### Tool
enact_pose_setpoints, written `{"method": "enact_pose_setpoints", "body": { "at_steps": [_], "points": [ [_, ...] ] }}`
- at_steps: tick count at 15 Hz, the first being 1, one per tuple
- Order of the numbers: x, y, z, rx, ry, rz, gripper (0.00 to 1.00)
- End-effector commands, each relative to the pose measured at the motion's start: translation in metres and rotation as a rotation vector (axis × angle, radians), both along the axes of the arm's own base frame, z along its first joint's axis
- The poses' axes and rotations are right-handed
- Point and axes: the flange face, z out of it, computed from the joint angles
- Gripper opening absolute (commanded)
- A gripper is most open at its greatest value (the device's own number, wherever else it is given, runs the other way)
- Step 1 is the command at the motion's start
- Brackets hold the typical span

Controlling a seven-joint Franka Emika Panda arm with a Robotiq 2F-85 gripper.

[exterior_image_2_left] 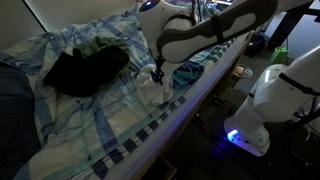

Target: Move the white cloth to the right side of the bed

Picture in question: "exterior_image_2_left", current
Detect green bag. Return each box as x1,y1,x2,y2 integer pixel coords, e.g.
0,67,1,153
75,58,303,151
270,44,290,65

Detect white cloth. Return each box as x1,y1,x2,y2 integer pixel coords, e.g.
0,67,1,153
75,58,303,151
136,63,175,106

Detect olive green cloth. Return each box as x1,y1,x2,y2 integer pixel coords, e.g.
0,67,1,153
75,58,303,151
79,35,132,73

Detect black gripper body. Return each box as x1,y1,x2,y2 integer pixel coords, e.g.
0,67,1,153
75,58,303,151
153,55,166,74

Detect dark desk furniture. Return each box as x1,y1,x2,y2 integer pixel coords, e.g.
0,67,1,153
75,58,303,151
266,0,320,52

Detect bed mattress with frame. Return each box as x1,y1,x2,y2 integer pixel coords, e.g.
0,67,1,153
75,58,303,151
103,30,256,180

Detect teal and blue cloth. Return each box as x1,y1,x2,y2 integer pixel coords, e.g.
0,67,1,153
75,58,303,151
172,61,205,89

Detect blue plaid bedsheet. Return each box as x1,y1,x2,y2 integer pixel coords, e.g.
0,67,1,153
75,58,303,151
0,0,249,180

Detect black cloth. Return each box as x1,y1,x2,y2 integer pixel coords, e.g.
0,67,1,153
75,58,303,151
42,44,131,98

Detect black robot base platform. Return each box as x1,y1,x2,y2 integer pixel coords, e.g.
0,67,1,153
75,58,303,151
196,123,320,180

